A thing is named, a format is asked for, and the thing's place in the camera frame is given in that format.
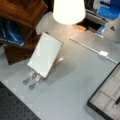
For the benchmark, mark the white tilted panel board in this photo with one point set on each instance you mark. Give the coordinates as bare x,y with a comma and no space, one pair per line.
45,54

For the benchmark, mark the metal panel stand feet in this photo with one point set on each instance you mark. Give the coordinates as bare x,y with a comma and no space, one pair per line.
34,77

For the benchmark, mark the white lamp shade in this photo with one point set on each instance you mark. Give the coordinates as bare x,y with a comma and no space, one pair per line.
69,11

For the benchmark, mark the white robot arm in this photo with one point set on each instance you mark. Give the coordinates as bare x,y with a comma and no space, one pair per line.
107,8

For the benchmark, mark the aluminium frame rail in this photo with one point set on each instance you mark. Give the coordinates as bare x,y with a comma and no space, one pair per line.
92,17

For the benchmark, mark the brown wooden shelf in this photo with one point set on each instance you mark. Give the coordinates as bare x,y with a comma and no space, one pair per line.
27,14

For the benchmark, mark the black drawer box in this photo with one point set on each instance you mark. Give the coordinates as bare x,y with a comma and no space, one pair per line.
106,98

